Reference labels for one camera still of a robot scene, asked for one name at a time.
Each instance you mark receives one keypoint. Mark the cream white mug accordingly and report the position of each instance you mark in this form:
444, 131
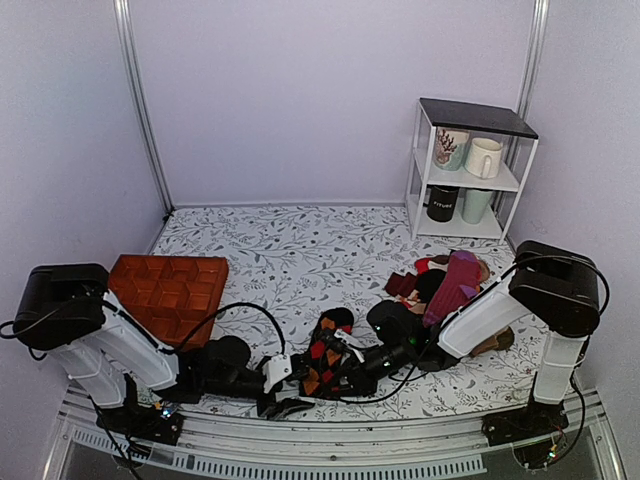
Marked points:
484, 158

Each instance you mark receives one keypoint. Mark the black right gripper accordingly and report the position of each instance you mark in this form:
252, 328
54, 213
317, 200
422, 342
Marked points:
362, 385

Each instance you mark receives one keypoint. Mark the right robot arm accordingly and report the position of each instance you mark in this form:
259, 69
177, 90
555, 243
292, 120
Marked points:
564, 290

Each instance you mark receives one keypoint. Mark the white metal shelf rack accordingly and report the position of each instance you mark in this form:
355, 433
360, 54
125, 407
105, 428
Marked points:
503, 125

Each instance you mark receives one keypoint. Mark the dark red sock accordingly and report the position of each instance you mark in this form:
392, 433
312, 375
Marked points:
401, 285

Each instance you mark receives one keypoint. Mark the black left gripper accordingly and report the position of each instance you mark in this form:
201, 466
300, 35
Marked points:
276, 411

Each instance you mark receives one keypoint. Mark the beige brown sock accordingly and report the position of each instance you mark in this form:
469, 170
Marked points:
499, 342

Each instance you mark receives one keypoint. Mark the floral table mat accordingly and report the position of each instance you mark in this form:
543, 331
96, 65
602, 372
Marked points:
287, 265

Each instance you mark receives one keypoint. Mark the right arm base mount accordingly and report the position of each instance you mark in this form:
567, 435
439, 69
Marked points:
541, 425

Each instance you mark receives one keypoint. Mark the floral patterned mug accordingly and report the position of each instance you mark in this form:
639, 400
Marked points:
451, 147

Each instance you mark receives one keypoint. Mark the brown wooden compartment tray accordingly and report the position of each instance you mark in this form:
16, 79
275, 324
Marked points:
170, 295

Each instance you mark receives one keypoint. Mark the black red orange argyle sock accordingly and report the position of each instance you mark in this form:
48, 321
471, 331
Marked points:
325, 353

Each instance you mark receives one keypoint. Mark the pale green mug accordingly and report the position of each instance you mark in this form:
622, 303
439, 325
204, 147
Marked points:
476, 201

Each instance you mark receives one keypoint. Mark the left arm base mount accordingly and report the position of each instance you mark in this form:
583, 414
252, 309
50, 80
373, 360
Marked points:
140, 422

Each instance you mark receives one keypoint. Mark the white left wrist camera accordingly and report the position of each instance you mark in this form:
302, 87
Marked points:
275, 370

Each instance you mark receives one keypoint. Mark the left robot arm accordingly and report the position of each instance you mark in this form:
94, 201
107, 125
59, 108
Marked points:
68, 312

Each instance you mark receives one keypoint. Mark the magenta striped sock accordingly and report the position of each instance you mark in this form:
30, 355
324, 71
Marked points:
462, 282

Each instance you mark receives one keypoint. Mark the black mug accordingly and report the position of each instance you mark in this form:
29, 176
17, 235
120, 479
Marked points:
442, 202

